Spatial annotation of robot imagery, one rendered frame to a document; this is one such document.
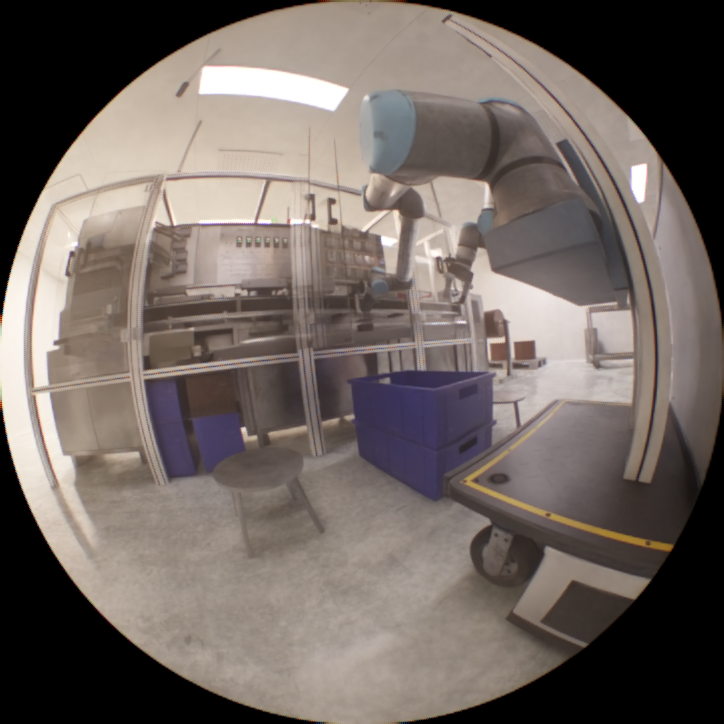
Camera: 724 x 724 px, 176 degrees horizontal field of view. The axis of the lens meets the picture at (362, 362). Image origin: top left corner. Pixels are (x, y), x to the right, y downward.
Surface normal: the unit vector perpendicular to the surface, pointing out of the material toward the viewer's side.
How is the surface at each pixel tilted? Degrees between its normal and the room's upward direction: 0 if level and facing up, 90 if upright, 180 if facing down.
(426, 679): 0
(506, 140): 131
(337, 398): 90
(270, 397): 90
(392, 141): 151
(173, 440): 90
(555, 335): 90
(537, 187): 70
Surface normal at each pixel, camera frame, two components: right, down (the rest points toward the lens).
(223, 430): 0.52, -0.01
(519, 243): -0.89, 0.11
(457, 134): 0.07, 0.80
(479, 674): -0.10, -0.99
